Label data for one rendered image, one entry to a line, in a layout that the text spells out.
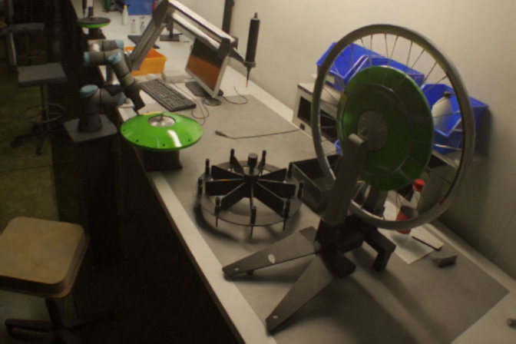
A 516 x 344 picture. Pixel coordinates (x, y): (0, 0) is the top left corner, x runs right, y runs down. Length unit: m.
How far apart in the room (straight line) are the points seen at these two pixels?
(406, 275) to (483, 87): 0.69
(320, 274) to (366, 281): 0.19
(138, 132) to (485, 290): 1.29
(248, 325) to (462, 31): 1.19
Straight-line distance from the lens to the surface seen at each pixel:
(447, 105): 1.37
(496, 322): 1.29
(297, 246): 1.12
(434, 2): 1.60
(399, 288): 1.22
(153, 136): 1.41
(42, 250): 1.66
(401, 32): 0.94
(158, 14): 1.79
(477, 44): 1.48
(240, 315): 1.02
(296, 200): 1.31
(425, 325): 1.16
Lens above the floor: 1.71
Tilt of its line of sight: 26 degrees down
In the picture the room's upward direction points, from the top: 8 degrees clockwise
